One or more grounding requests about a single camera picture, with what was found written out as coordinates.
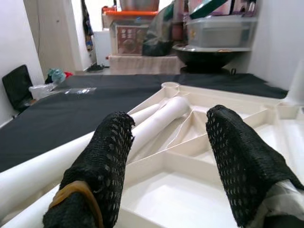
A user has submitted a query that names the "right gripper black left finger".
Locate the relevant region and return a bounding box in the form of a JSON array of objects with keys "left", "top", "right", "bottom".
[{"left": 42, "top": 110, "right": 136, "bottom": 228}]

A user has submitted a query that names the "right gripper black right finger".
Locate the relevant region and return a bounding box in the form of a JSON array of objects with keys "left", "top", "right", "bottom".
[{"left": 205, "top": 104, "right": 304, "bottom": 228}]

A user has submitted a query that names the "tan rubber band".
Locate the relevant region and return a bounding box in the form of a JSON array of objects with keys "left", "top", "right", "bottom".
[{"left": 48, "top": 180, "right": 104, "bottom": 228}]

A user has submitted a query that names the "black table cloth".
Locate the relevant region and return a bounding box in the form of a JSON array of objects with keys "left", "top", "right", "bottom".
[{"left": 0, "top": 73, "right": 289, "bottom": 173}]

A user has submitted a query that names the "white plastic table top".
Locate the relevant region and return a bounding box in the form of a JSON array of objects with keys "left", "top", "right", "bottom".
[{"left": 0, "top": 81, "right": 304, "bottom": 228}]

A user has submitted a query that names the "crumpled clear plastic bag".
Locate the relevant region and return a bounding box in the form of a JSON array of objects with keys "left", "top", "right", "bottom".
[{"left": 28, "top": 83, "right": 57, "bottom": 99}]

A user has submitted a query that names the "teal crumpled cloth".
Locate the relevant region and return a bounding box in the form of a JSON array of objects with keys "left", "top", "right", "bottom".
[{"left": 47, "top": 68, "right": 67, "bottom": 84}]

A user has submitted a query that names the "black round stool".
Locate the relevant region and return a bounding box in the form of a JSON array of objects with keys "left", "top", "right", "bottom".
[{"left": 172, "top": 44, "right": 248, "bottom": 73}]

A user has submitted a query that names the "beige cloth covered bench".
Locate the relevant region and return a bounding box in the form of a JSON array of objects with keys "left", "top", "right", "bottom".
[{"left": 108, "top": 55, "right": 186, "bottom": 76}]

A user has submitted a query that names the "white fridge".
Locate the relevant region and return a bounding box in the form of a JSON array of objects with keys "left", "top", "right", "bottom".
[{"left": 94, "top": 30, "right": 113, "bottom": 68}]

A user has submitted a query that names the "clear plastic storage box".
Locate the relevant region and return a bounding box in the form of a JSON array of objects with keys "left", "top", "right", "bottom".
[{"left": 186, "top": 16, "right": 258, "bottom": 48}]

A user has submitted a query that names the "red printed box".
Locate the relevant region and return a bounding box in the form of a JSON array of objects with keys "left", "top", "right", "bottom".
[{"left": 115, "top": 25, "right": 149, "bottom": 57}]

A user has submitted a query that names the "hanging patterned cloth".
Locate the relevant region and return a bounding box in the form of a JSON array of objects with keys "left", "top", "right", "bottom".
[{"left": 80, "top": 0, "right": 96, "bottom": 52}]

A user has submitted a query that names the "dark green lid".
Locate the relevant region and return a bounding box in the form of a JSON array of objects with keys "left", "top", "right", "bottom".
[{"left": 189, "top": 0, "right": 227, "bottom": 20}]

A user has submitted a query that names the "orange lidded plastic box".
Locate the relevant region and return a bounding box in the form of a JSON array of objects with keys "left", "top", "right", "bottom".
[{"left": 102, "top": 6, "right": 159, "bottom": 27}]

